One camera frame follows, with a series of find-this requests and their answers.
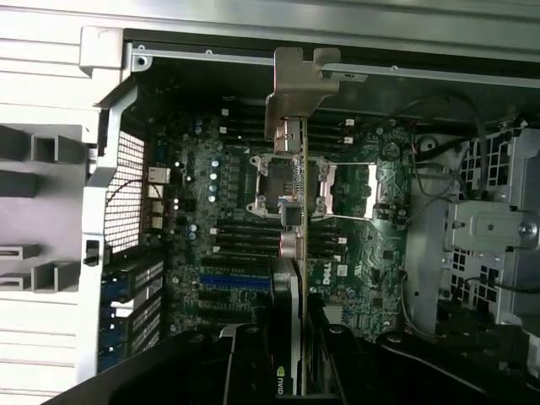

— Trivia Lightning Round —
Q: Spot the green motherboard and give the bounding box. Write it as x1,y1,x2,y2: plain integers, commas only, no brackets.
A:
145,100,417,343

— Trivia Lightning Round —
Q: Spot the silver disk bay cage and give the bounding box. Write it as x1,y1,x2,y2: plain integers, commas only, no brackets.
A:
446,126,540,326

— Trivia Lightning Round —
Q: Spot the CPU socket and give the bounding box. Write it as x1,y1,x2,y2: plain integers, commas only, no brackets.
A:
246,154,334,219

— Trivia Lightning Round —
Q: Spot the metal socket cover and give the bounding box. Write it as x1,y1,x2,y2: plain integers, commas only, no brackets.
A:
332,162,387,220

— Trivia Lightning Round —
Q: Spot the blue expansion slot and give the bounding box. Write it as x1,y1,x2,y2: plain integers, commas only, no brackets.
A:
198,273,271,293

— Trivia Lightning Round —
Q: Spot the grey parts rack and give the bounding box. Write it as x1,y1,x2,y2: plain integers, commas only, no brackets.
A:
0,124,100,294

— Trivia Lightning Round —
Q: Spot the black looped wire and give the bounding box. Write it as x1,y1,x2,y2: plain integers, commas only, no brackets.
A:
391,94,490,199

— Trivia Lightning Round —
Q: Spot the open black PC case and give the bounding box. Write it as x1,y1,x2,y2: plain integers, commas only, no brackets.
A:
78,25,540,381

